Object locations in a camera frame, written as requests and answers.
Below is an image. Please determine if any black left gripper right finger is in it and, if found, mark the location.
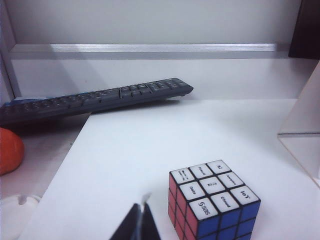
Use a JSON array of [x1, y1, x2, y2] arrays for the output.
[[138, 191, 162, 240]]

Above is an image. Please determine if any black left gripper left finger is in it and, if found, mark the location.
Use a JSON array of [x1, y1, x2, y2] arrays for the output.
[[108, 203, 141, 240]]

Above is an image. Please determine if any Rubik's cube with printed white face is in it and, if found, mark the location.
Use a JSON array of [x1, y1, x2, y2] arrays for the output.
[[168, 159, 262, 240]]

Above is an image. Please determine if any square frameless standing mirror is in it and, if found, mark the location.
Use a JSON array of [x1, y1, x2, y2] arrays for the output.
[[276, 58, 320, 189]]

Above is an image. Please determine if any pale flat base board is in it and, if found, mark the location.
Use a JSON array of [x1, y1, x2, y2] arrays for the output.
[[17, 98, 320, 240]]

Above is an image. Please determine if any white round plastic object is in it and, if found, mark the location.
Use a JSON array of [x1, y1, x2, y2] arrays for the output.
[[0, 193, 43, 240]]

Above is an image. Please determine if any black computer keyboard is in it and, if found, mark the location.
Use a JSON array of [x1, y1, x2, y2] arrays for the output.
[[0, 77, 195, 127]]

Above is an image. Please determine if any orange round ball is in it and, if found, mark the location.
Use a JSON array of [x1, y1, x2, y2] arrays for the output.
[[0, 126, 25, 176]]

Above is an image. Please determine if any black computer monitor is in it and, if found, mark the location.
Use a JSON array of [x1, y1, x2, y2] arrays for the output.
[[288, 0, 320, 60]]

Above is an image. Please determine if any silver aluminium partition rail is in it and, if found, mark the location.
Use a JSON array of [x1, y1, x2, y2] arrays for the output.
[[9, 43, 292, 60]]

